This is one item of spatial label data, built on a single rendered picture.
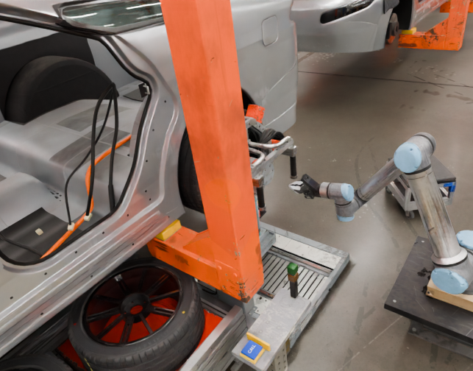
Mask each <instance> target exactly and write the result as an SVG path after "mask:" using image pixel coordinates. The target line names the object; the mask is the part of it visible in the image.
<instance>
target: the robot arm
mask: <svg viewBox="0 0 473 371"><path fill-rule="evenodd" d="M435 149H436V141H435V139H434V137H432V136H431V134H428V133H425V132H419V133H416V134H415V135H413V136H412V137H411V138H410V139H408V140H407V141H406V142H405V143H403V144H402V145H400V146H399V148H398V149H397V150H396V151H395V153H394V158H392V159H391V160H390V161H389V162H388V163H387V164H385V165H384V167H382V168H381V169H380V170H379V171H378V172H377V173H376V174H375V175H373V176H372V177H371V178H370V179H369V180H367V181H366V182H365V183H364V184H363V185H362V186H361V187H359V188H358V189H356V190H355V191H354V188H353V187H352V186H351V185H350V184H346V183H320V184H318V183H317V182H316V181H315V180H314V179H313V178H311V177H310V176H309V175H307V174H303V175H302V178H301V180H298V181H296V182H294V183H292V184H290V185H289V186H288V187H289V188H290V189H292V190H293V191H295V192H296V193H297V194H302V193H303V194H304V195H306V196H305V198H307V197H310V198H307V199H314V197H321V198H325V199H333V200H335V208H336V213H337V214H336V215H337V217H338V219H339V220H340V221H342V222H349V221H352V220H353V219H354V213H355V212H356V211H357V210H358V209H359V208H361V207H362V206H363V205H364V204H366V203H367V202H368V201H369V200H370V199H371V198H372V197H373V196H374V195H376V194H377V193H378V192H380V191H381V190H382V189H384V188H385V187H386V186H387V185H388V184H389V183H391V182H392V181H393V180H395V179H396V178H397V177H398V176H400V175H401V174H402V173H403V172H404V174H405V176H406V178H407V180H408V184H409V186H410V189H411V192H412V194H413V198H414V200H415V202H416V206H417V208H418V210H419V214H420V216H421V218H422V221H423V224H424V228H425V230H426V232H427V235H428V238H429V240H430V243H431V246H432V248H433V252H434V253H433V254H432V256H431V258H432V261H433V265H434V267H435V269H434V270H433V271H432V273H431V279H432V281H433V283H434V284H435V285H436V286H437V287H438V288H439V289H440V290H442V291H445V292H446V293H449V294H461V293H463V292H464V291H465V292H473V231H470V230H463V231H461V232H459V233H458V234H457V235H455V231H454V229H453V226H452V223H451V221H450V218H449V214H448V212H447V209H446V206H445V204H444V200H443V197H442V196H441V192H440V189H439V187H438V183H437V181H436V178H435V175H434V172H433V169H432V164H431V162H430V156H431V155H432V154H433V153H434V151H435Z"/></svg>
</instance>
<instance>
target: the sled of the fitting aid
mask: <svg viewBox="0 0 473 371"><path fill-rule="evenodd" d="M267 231H268V230H267ZM275 242H276V233H273V232H271V231H268V235H267V236H266V237H265V238H264V239H263V240H262V241H261V242H260V250H261V256H262V257H263V256H264V254H265V253H266V252H267V251H268V250H269V249H270V247H271V246H272V245H273V244H274V243H275Z"/></svg>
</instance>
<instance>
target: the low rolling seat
mask: <svg viewBox="0 0 473 371"><path fill-rule="evenodd" d="M430 162H431V164H432V169H433V172H434V175H435V178H436V181H437V183H438V187H439V189H440V192H441V196H442V197H443V200H444V204H445V205H451V204H452V201H453V197H454V193H455V186H456V180H455V179H456V176H455V175H454V174H453V173H452V172H451V171H450V170H449V169H448V168H447V167H446V166H445V165H444V164H443V163H442V162H441V161H440V160H439V159H438V158H437V157H436V156H435V155H434V154H432V155H431V156H430ZM448 186H449V189H448V192H447V191H446V190H445V189H444V188H443V187H448ZM385 190H386V192H387V193H389V194H393V195H394V196H395V198H396V199H397V201H398V202H399V204H400V205H401V206H402V208H403V209H404V210H405V216H406V217H407V218H408V219H413V218H414V213H413V210H418V208H417V206H416V202H415V200H414V198H413V194H412V192H411V189H410V186H409V184H408V180H407V178H406V176H405V174H404V172H403V173H402V174H401V175H400V176H398V177H397V178H396V179H395V180H393V181H392V182H391V183H389V184H388V185H387V186H386V187H385Z"/></svg>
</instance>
